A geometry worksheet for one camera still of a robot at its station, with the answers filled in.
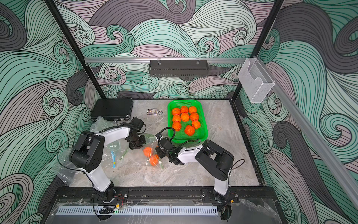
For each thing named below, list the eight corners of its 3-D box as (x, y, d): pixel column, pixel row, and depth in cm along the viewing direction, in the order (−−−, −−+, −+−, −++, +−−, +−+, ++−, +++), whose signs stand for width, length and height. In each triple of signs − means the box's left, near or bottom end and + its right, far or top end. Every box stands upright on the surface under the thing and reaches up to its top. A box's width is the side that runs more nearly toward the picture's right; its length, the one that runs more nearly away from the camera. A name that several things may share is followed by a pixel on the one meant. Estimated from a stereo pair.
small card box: (146, 115, 112) (146, 113, 110) (147, 110, 116) (147, 108, 114) (157, 115, 112) (157, 113, 110) (158, 110, 116) (158, 108, 114)
